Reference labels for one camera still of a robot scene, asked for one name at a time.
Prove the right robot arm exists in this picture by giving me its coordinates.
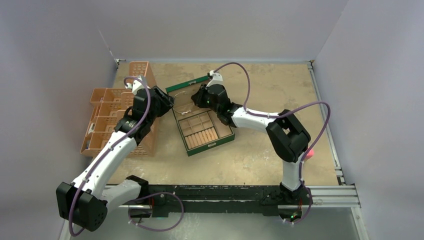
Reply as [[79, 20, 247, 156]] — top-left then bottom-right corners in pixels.
[[191, 84, 311, 204]]

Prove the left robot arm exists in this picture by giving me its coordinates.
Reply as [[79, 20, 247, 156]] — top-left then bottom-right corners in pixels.
[[56, 86, 175, 237]]

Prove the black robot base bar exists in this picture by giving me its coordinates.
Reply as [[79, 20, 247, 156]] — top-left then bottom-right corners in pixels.
[[123, 180, 313, 222]]

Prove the green jewelry box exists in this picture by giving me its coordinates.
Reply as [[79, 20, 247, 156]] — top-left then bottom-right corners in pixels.
[[165, 76, 235, 156]]

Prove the orange plastic tiered organizer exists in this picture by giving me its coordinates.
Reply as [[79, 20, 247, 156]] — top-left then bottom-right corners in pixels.
[[80, 61, 159, 158]]

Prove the small pink object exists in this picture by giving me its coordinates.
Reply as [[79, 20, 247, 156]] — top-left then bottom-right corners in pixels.
[[304, 148, 315, 161]]

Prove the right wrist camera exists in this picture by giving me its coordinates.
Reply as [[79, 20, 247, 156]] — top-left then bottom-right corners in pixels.
[[206, 70, 223, 87]]

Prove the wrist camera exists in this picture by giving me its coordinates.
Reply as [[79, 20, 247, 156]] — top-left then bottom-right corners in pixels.
[[206, 70, 223, 87], [131, 75, 148, 95]]

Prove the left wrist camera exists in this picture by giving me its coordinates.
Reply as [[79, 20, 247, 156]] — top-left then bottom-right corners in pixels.
[[131, 75, 148, 95]]

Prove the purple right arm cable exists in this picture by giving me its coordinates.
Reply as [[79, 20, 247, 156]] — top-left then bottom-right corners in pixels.
[[213, 62, 331, 226]]

